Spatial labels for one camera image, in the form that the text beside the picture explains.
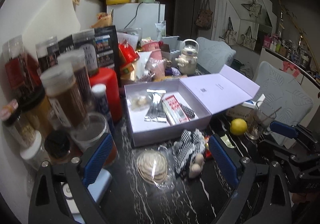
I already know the red gold cartoon snack bag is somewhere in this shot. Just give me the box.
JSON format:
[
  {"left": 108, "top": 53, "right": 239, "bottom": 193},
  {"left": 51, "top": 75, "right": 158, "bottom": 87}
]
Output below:
[{"left": 204, "top": 136, "right": 213, "bottom": 160}]

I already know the checkered plush toy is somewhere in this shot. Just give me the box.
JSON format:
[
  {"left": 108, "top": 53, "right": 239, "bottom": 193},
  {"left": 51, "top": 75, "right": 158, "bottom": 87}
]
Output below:
[{"left": 173, "top": 129, "right": 206, "bottom": 179}]

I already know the bag of rubber bands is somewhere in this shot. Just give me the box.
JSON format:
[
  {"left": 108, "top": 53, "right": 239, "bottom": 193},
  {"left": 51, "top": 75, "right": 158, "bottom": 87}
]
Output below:
[{"left": 135, "top": 149, "right": 175, "bottom": 190}]

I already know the red white snack packet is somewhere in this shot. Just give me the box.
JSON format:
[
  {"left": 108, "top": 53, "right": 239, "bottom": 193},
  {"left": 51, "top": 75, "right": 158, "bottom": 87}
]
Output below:
[{"left": 162, "top": 95, "right": 189, "bottom": 125}]

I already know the clear bag with cream item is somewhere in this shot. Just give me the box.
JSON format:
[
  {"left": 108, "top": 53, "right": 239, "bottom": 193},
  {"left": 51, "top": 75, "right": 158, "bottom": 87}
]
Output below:
[{"left": 130, "top": 95, "right": 150, "bottom": 110}]

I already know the silver foil packet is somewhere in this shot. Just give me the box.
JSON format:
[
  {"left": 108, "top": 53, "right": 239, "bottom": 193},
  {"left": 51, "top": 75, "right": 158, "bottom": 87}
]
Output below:
[{"left": 144, "top": 89, "right": 167, "bottom": 123}]

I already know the clear glass mug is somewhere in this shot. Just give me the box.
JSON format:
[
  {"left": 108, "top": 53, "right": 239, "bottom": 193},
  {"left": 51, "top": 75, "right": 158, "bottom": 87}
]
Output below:
[{"left": 245, "top": 101, "right": 276, "bottom": 141}]

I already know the grey quilted chair cushion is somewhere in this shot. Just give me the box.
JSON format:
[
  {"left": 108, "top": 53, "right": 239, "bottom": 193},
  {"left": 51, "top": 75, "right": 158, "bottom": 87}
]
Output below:
[{"left": 253, "top": 61, "right": 313, "bottom": 125}]

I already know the yellow lemon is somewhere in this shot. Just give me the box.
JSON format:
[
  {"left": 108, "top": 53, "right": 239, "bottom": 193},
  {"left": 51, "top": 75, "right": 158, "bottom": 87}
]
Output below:
[{"left": 230, "top": 118, "right": 247, "bottom": 136}]

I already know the white medicine box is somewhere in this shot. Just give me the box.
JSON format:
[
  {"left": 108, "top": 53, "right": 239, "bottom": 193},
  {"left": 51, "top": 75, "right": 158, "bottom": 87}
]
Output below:
[{"left": 242, "top": 94, "right": 265, "bottom": 109}]

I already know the brown powder jar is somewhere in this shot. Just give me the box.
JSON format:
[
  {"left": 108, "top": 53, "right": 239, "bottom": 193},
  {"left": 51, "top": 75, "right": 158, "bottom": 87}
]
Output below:
[{"left": 40, "top": 63, "right": 87, "bottom": 128}]

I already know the blue tablet tube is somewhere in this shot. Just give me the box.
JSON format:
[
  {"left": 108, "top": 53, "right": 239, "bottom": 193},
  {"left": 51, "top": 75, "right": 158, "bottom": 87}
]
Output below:
[{"left": 92, "top": 84, "right": 116, "bottom": 137}]

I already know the lavender open gift box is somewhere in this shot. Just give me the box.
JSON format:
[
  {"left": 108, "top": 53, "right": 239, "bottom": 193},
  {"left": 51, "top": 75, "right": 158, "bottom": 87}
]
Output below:
[{"left": 124, "top": 65, "right": 260, "bottom": 147}]

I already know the red cylindrical canister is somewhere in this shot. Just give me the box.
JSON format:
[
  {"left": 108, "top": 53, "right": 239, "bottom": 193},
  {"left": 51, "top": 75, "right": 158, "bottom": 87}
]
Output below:
[{"left": 89, "top": 67, "right": 123, "bottom": 123}]

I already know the purple label jar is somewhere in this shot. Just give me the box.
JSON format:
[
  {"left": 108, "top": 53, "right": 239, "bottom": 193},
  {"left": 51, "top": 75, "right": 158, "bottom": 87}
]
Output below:
[{"left": 72, "top": 29, "right": 99, "bottom": 77}]

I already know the dark red jar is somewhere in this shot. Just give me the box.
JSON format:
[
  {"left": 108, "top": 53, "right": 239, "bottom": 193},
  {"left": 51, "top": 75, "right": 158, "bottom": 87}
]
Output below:
[{"left": 2, "top": 35, "right": 42, "bottom": 103}]

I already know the red snack pouch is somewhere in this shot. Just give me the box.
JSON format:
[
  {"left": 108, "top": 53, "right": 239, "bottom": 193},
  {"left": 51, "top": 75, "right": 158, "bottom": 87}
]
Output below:
[{"left": 118, "top": 43, "right": 139, "bottom": 66}]

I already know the white astronaut kettle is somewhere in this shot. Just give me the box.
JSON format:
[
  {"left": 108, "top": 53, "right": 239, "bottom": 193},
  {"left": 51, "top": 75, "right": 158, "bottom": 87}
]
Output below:
[{"left": 175, "top": 39, "right": 199, "bottom": 76}]

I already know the pink paper cup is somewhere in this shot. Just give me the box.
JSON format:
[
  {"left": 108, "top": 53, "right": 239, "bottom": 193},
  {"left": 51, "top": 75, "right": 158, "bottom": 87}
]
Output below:
[{"left": 141, "top": 39, "right": 165, "bottom": 80}]

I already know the black coffee pouch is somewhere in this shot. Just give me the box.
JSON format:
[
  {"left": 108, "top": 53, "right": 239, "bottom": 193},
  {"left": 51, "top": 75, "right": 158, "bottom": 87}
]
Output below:
[{"left": 94, "top": 25, "right": 121, "bottom": 87}]

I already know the white mini fridge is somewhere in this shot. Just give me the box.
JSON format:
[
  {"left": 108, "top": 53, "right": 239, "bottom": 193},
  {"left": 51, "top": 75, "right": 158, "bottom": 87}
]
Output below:
[{"left": 106, "top": 3, "right": 165, "bottom": 40}]

